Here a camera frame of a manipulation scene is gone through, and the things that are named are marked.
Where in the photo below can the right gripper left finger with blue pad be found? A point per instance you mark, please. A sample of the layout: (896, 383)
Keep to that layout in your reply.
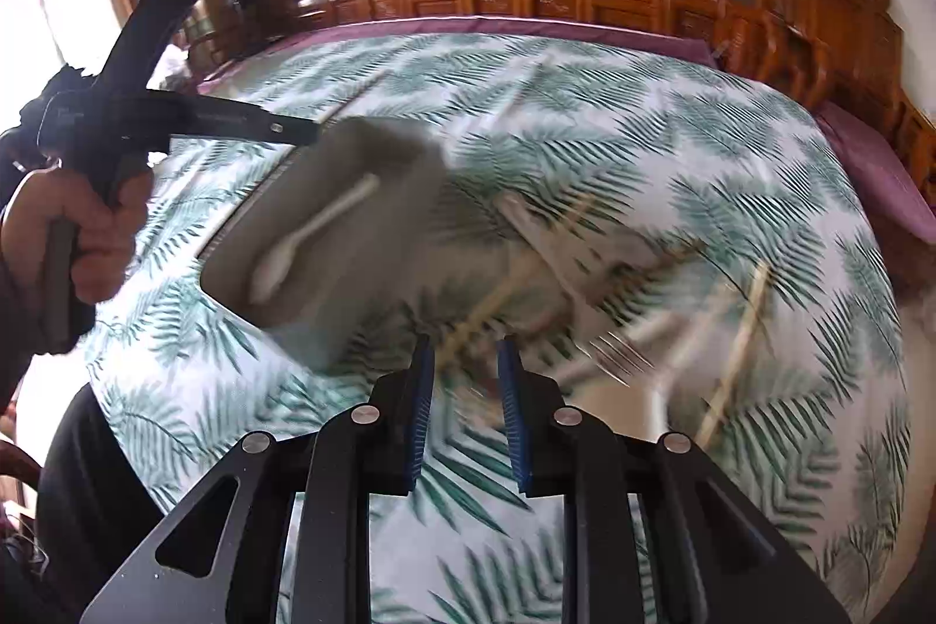
(403, 399)

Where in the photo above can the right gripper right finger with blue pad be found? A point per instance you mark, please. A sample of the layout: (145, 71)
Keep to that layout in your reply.
(529, 401)

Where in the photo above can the silver metal fork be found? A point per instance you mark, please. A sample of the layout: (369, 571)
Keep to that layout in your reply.
(599, 342)

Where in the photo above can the grey metal utensil tray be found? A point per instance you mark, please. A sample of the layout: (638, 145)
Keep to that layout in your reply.
(326, 235)

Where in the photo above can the white plastic spoon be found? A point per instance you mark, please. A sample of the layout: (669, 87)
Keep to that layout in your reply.
(275, 263)

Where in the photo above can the light wooden chopstick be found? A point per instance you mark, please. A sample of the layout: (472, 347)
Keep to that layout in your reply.
(718, 404)

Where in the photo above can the palm leaf print tablecloth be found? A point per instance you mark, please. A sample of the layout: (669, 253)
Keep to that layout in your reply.
(693, 177)

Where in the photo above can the purple bench cushion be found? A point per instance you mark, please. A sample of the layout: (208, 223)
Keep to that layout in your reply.
(688, 49)

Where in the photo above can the purple armchair cushion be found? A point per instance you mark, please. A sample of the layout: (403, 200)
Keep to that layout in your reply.
(881, 182)

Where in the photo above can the carved wooden armchair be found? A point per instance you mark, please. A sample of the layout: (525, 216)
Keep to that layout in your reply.
(845, 52)

